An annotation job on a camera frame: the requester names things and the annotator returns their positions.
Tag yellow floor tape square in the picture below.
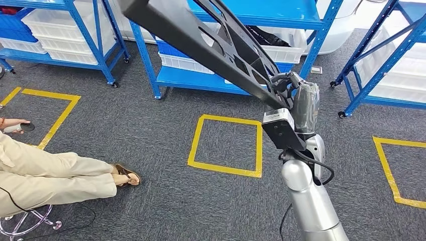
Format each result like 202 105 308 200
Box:
0 87 82 151
187 114 264 179
372 136 426 210

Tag person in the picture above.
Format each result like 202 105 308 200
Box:
0 116 142 219

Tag black item in crate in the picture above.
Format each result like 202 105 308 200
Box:
245 25 291 47

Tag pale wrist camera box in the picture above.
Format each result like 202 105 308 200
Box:
262 107 295 129

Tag long black plastic part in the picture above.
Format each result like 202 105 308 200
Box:
118 0 294 110

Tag thin black cable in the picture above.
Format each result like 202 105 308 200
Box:
0 186 97 241

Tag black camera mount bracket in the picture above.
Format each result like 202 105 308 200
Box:
262 117 307 152

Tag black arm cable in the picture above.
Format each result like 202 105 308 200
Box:
278 149 335 187

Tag person's left hand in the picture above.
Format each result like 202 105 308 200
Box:
0 118 31 135

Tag blue metal shelf rack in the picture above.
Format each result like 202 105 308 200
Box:
329 0 426 119
0 0 131 89
129 0 345 100

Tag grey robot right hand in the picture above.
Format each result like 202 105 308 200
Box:
270 71 320 136

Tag white black handheld controller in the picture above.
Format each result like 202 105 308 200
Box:
3 122 36 134

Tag brown sandal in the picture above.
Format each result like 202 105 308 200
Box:
111 163 142 188

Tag chrome stool base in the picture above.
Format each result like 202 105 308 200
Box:
0 203 63 241

